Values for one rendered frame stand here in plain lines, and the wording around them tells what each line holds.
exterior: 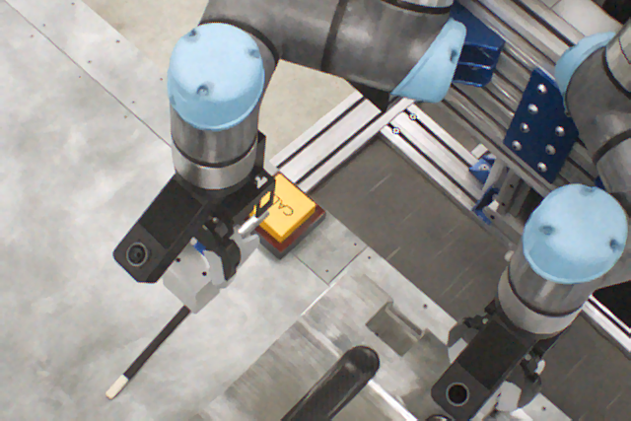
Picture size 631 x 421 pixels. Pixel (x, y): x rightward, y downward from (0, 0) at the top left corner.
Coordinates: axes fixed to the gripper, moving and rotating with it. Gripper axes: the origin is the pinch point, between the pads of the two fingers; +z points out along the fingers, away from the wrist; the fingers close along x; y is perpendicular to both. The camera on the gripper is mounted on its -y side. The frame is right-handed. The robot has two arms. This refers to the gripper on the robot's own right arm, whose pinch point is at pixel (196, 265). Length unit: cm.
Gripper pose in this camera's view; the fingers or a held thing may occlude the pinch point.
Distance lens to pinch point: 127.4
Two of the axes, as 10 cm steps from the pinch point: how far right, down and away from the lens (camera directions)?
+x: -7.3, -6.2, 2.7
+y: 6.7, -6.1, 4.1
